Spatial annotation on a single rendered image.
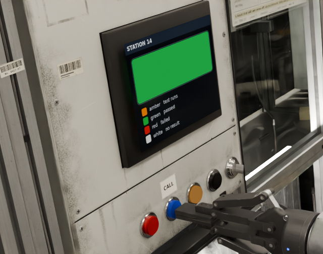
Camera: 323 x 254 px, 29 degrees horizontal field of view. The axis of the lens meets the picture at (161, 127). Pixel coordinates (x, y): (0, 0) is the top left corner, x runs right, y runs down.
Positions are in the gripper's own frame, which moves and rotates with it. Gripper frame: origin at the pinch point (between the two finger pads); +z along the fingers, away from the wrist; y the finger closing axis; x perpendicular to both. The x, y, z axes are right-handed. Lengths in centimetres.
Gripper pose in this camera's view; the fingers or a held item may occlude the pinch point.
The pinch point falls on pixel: (198, 214)
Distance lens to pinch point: 100.6
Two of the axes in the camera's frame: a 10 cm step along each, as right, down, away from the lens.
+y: -1.4, -9.4, -3.1
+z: -7.8, -0.9, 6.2
